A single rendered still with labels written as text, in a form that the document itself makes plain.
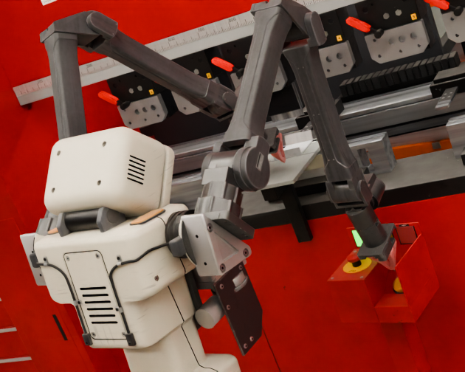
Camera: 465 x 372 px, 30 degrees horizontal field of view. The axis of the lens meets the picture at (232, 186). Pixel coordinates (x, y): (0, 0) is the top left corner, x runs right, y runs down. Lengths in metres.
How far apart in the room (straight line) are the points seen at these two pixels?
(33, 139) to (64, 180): 1.23
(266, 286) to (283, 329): 0.15
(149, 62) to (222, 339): 1.03
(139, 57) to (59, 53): 0.20
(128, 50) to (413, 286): 0.85
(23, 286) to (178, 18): 1.02
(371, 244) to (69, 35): 0.81
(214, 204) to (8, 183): 1.32
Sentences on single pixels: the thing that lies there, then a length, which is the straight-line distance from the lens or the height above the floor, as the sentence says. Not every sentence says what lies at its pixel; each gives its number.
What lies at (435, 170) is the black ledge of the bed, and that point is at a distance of 2.26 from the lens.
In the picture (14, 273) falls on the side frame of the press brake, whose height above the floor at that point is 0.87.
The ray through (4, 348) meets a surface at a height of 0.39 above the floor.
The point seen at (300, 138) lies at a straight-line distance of 2.43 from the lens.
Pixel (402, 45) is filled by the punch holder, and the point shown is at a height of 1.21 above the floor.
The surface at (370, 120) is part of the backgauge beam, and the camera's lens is 2.59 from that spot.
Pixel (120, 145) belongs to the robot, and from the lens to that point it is 1.52.
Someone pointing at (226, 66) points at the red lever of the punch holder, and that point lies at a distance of 2.33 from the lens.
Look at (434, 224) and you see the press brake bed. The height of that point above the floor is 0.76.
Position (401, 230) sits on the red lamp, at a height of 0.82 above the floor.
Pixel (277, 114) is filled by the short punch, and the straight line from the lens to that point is 2.41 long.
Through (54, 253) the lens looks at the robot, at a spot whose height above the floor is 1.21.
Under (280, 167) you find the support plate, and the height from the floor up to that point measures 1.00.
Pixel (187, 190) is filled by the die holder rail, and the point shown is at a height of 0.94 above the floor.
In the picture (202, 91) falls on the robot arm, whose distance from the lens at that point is 2.06.
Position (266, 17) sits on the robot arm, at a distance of 1.70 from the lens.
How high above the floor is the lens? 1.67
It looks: 17 degrees down
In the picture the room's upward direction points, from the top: 22 degrees counter-clockwise
